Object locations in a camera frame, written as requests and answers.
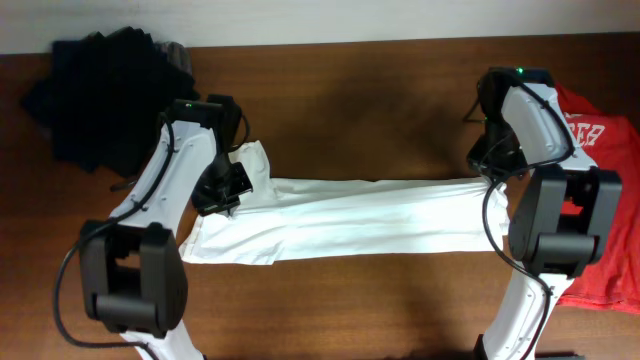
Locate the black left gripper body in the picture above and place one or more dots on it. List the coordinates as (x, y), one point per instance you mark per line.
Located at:
(220, 195)

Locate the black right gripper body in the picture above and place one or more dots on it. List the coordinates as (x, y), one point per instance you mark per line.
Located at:
(493, 163)

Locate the white printed t-shirt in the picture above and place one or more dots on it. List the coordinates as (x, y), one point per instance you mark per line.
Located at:
(292, 219)

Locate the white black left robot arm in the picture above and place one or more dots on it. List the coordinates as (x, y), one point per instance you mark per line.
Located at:
(132, 275)

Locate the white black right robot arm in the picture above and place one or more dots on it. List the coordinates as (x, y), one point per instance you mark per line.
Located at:
(562, 222)

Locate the black folded garment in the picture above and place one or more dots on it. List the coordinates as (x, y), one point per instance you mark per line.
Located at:
(102, 99)

